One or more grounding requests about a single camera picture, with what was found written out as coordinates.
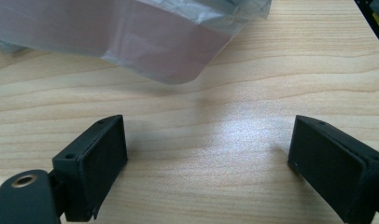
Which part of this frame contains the black yellow striped stand base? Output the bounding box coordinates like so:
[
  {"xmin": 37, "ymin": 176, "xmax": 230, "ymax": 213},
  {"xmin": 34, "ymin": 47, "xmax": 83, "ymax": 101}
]
[{"xmin": 354, "ymin": 0, "xmax": 379, "ymax": 52}]

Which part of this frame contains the grey translucent trash bag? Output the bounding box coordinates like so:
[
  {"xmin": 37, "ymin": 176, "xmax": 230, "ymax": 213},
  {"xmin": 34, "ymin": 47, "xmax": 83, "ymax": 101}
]
[{"xmin": 0, "ymin": 0, "xmax": 273, "ymax": 86}]

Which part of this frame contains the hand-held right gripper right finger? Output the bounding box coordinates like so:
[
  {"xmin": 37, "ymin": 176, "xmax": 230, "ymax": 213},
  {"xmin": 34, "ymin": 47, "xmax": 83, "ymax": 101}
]
[{"xmin": 288, "ymin": 115, "xmax": 379, "ymax": 224}]

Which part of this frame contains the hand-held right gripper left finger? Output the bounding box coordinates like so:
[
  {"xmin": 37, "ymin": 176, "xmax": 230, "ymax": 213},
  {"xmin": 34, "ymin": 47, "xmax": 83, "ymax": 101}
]
[{"xmin": 51, "ymin": 114, "xmax": 129, "ymax": 222}]

